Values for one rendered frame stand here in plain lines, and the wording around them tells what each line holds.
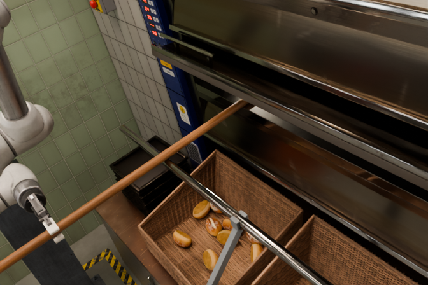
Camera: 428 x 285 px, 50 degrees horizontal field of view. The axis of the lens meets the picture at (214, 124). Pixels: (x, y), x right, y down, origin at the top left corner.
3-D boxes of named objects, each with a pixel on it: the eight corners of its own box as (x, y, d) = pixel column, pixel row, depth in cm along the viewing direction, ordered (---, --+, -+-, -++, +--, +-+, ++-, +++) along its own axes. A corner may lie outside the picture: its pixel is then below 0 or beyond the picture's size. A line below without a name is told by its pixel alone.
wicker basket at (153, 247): (228, 189, 226) (216, 146, 210) (313, 255, 186) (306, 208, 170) (145, 248, 207) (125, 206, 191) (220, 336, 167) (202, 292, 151)
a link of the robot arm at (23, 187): (44, 192, 164) (49, 200, 160) (20, 207, 161) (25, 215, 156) (32, 173, 159) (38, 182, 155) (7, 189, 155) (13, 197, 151)
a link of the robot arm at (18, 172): (46, 192, 165) (13, 214, 160) (32, 173, 176) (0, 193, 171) (33, 171, 159) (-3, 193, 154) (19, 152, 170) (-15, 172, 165)
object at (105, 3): (107, 5, 228) (100, -15, 222) (116, 9, 221) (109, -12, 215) (94, 11, 225) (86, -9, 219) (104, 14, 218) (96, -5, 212)
